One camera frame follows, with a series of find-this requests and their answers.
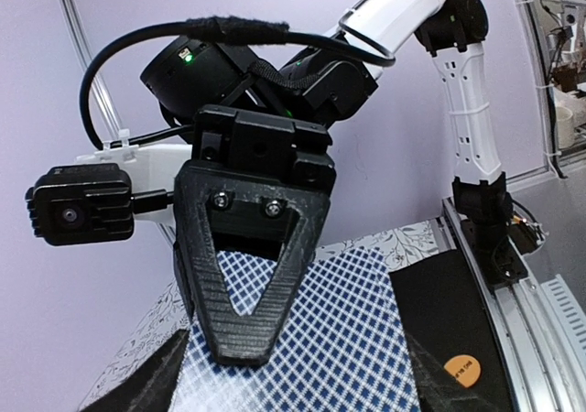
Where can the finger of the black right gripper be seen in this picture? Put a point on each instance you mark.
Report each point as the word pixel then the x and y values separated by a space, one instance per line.
pixel 243 247

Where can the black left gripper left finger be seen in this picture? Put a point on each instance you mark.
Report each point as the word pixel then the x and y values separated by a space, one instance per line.
pixel 152 385

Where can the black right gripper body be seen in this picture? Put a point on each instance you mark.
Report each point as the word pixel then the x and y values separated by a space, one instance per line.
pixel 264 146

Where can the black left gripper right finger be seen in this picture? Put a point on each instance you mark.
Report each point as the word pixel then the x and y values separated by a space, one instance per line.
pixel 437 389

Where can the orange big blind button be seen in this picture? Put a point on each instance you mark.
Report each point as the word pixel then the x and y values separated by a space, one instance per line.
pixel 465 369

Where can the grey playing card deck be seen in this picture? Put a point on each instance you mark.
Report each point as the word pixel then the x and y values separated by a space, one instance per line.
pixel 343 348

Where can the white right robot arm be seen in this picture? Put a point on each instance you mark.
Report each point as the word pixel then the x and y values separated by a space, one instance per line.
pixel 256 103

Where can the black poker play mat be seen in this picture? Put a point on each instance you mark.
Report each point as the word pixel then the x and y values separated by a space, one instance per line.
pixel 440 305

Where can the front aluminium rail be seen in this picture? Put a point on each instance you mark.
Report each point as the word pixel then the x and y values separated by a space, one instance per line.
pixel 540 329

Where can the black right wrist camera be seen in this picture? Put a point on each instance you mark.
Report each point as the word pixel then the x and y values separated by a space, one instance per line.
pixel 82 204

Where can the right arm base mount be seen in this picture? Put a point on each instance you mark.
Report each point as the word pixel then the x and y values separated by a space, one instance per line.
pixel 498 229

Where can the right aluminium frame post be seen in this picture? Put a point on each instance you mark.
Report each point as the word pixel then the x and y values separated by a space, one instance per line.
pixel 81 46

